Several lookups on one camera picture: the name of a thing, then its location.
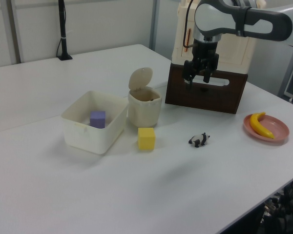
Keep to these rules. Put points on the cream round trash can body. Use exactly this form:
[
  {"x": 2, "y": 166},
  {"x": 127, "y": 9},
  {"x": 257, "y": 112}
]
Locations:
[{"x": 144, "y": 112}]

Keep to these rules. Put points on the black chair base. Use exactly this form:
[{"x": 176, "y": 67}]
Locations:
[{"x": 285, "y": 209}]

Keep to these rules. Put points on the cream trash can lid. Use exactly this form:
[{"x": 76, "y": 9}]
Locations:
[{"x": 140, "y": 78}]

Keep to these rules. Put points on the yellow foam cube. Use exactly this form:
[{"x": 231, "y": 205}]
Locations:
[{"x": 146, "y": 140}]

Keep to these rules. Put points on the small panda figurine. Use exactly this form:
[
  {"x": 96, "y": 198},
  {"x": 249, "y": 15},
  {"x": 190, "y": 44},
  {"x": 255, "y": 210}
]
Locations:
[{"x": 197, "y": 140}]

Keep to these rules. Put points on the white rectangular plastic bin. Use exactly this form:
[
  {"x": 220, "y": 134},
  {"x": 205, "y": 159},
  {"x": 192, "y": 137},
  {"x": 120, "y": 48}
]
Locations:
[{"x": 88, "y": 139}]

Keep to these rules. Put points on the black pole stand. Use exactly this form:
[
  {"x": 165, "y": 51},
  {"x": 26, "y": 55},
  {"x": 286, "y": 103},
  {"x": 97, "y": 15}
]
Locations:
[{"x": 63, "y": 29}]

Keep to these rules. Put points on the purple foam cube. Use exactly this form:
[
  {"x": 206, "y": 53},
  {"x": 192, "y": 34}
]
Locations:
[{"x": 97, "y": 119}]

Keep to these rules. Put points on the dark brown wooden box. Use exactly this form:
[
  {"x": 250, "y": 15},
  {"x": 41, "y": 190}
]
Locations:
[{"x": 210, "y": 100}]

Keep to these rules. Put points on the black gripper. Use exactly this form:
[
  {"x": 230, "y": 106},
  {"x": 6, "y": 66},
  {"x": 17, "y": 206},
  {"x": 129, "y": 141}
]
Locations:
[{"x": 205, "y": 52}]

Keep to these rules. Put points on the yellow plastic banana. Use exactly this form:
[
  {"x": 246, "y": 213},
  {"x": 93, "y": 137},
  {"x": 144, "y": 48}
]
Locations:
[{"x": 256, "y": 125}]

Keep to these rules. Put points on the pink round plate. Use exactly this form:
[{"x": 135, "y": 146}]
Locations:
[{"x": 278, "y": 129}]

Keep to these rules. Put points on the white grey Franka robot arm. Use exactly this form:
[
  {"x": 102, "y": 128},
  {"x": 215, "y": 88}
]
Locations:
[{"x": 256, "y": 17}]

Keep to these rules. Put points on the cream plastic storage box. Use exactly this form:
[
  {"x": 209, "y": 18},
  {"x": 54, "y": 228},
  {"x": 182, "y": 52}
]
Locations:
[{"x": 234, "y": 53}]

